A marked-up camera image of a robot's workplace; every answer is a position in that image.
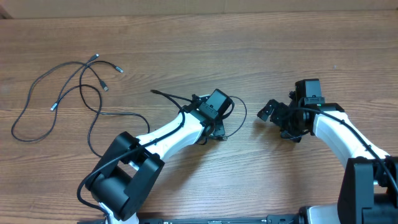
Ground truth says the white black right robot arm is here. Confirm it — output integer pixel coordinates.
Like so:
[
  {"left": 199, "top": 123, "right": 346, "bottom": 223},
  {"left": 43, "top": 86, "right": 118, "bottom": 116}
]
[{"left": 257, "top": 100, "right": 397, "bottom": 223}]

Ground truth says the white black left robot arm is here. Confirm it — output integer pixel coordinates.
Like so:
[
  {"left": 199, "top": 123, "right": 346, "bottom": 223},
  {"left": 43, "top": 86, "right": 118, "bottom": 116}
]
[{"left": 83, "top": 110, "right": 224, "bottom": 223}]

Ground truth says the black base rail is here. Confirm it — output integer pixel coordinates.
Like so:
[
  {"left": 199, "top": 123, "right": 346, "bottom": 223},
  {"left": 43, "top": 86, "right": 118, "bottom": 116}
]
[{"left": 139, "top": 214, "right": 305, "bottom": 224}]

